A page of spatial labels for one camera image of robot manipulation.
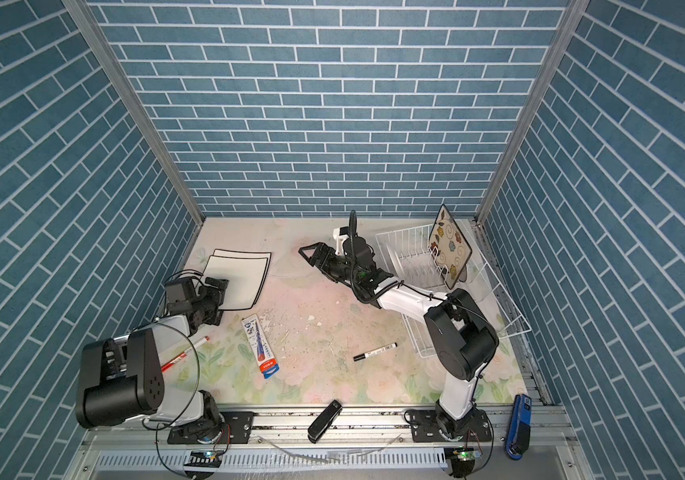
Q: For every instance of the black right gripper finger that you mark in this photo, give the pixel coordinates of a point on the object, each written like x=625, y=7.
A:
x=316, y=248
x=320, y=262

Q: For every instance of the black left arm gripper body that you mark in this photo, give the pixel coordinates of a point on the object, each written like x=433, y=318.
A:
x=210, y=299

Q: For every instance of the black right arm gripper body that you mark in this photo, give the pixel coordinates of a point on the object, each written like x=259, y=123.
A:
x=339, y=267

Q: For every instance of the floral square plate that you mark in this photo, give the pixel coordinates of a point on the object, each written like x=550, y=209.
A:
x=448, y=247

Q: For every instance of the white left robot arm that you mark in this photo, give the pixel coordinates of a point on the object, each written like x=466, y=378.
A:
x=154, y=372

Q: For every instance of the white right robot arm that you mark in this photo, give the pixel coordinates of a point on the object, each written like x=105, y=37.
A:
x=463, y=339

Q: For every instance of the red white marker pen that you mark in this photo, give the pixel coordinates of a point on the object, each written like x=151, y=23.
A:
x=189, y=351

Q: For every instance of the blue white toothpaste box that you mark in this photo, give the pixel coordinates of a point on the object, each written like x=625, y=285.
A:
x=267, y=363

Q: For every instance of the black marker pen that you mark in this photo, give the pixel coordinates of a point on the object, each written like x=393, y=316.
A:
x=374, y=352

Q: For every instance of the round white plate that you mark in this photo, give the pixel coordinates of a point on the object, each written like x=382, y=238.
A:
x=463, y=273

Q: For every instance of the black stapler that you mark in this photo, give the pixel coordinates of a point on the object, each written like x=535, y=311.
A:
x=323, y=421

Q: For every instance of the blue black handheld tool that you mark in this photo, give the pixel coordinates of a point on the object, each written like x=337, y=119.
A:
x=517, y=438

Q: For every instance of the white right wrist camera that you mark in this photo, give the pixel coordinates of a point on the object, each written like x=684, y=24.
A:
x=340, y=236

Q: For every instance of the white wire dish rack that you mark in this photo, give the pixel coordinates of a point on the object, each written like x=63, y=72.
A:
x=405, y=253

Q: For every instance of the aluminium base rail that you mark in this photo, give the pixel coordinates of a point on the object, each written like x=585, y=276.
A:
x=275, y=439

